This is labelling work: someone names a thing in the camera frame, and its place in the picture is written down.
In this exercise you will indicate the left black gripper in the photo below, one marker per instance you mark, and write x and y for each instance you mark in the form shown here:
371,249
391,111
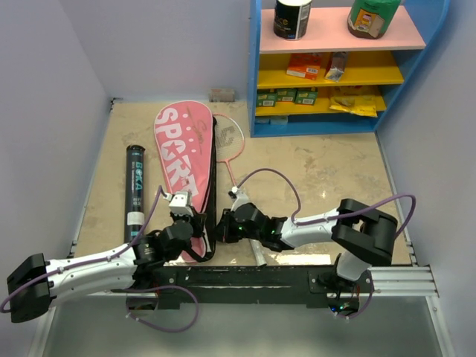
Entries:
198,221

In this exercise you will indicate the black white can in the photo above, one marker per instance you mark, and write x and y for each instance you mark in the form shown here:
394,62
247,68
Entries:
291,18

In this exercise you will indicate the green box right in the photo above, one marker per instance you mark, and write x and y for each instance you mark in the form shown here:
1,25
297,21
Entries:
306,96

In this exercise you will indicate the pink badminton racket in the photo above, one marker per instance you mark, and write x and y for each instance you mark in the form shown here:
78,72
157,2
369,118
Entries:
229,141

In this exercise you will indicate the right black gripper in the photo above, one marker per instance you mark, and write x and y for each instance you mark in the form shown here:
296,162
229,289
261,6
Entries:
223,233

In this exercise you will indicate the pink racket bag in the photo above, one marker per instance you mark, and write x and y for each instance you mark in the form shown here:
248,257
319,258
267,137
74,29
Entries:
185,137

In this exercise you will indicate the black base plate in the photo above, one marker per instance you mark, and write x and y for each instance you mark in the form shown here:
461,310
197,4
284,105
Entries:
311,286

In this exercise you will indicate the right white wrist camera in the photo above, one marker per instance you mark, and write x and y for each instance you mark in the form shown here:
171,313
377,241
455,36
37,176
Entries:
238,198

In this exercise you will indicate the black shuttlecock tube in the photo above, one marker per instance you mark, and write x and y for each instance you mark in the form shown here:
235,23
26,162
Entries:
134,192

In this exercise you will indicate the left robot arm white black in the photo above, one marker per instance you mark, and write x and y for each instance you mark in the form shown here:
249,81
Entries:
38,284

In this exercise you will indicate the green brown jar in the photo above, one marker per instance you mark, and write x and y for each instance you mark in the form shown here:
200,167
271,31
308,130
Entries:
370,19

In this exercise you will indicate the aluminium rail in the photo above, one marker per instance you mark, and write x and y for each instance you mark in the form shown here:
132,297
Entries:
401,281

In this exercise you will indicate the silver brown pouch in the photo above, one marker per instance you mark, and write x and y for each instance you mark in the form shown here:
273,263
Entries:
336,66

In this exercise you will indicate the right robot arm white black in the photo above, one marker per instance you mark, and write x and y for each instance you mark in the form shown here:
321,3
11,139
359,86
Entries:
366,234

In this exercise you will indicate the green box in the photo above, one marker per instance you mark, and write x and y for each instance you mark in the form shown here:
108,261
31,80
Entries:
286,95
266,98
306,96

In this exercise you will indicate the green box left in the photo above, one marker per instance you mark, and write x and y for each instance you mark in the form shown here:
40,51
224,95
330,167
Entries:
266,98

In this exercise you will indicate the brown wall block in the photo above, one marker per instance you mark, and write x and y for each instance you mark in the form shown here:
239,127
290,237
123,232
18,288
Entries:
221,95

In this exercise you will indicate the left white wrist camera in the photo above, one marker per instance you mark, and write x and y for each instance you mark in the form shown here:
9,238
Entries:
180,203

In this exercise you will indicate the green box middle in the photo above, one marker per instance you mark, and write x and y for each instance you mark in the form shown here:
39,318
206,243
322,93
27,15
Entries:
286,95

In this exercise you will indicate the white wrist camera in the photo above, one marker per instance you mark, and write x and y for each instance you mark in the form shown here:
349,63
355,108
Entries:
238,198
180,203

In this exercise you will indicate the orange box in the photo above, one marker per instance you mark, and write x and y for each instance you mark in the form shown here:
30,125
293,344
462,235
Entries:
304,65

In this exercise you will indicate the yellow snack bag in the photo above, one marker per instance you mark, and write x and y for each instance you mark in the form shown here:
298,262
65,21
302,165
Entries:
364,105

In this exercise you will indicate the blue shelf unit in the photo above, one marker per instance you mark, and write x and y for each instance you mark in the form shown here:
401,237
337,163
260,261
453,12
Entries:
383,67

